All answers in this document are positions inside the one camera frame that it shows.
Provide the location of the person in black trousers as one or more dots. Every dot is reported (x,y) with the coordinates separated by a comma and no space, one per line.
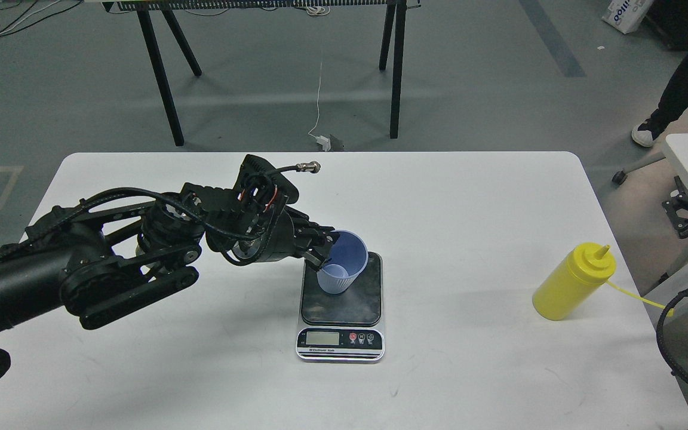
(672,89)

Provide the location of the blue ribbed plastic cup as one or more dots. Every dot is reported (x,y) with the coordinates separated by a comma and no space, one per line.
(348,258)

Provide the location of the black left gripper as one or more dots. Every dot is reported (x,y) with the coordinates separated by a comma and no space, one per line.
(252,220)

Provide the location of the white printed box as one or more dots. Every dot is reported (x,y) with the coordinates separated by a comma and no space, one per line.
(626,16)

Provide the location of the black digital kitchen scale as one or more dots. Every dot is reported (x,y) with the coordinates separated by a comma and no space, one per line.
(348,327)

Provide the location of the yellow squeeze bottle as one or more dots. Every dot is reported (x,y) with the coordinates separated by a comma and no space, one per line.
(583,270)

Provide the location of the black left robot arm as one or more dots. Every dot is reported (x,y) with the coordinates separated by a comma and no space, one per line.
(126,248)

